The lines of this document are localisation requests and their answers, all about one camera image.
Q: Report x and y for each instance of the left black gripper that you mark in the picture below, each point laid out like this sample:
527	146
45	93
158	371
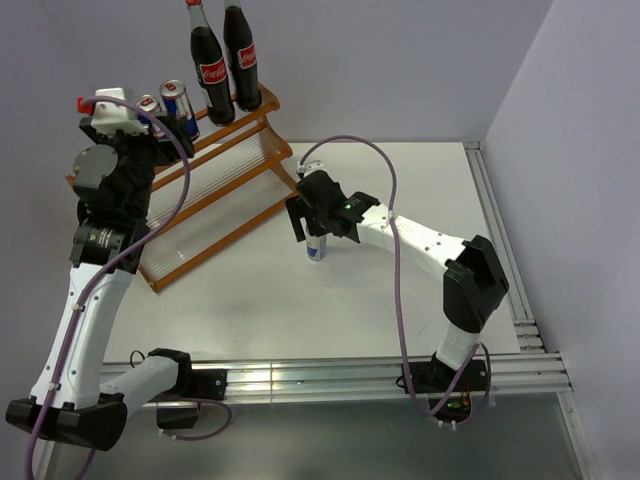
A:
166	154

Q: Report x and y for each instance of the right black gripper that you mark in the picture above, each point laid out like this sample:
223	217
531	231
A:
298	209

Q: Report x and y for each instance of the cola bottle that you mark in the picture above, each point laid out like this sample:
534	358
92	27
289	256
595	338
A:
241	55
210	67

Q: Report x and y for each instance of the blue silver can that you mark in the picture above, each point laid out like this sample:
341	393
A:
154	127

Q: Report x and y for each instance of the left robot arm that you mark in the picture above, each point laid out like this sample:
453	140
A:
101	271

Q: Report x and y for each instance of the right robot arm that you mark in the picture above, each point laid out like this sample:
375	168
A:
472	277

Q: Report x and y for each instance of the wooden three-tier shelf rack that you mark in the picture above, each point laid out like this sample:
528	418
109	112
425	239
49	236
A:
233	183

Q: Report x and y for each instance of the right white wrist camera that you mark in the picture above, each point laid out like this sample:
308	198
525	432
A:
308	167

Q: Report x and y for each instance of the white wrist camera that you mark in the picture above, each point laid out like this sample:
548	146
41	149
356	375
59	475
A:
308	167
107	118

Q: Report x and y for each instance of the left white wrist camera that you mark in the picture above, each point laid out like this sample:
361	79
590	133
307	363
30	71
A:
107	118

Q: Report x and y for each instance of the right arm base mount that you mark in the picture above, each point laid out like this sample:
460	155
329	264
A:
469	394

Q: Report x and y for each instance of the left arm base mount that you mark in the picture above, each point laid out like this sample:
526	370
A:
205	384

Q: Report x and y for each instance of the aluminium right side rail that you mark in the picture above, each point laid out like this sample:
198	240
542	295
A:
526	328

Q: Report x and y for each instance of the aluminium rail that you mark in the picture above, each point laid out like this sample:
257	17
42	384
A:
526	328
310	377

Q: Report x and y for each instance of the aluminium front rail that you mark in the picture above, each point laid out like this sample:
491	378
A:
310	377

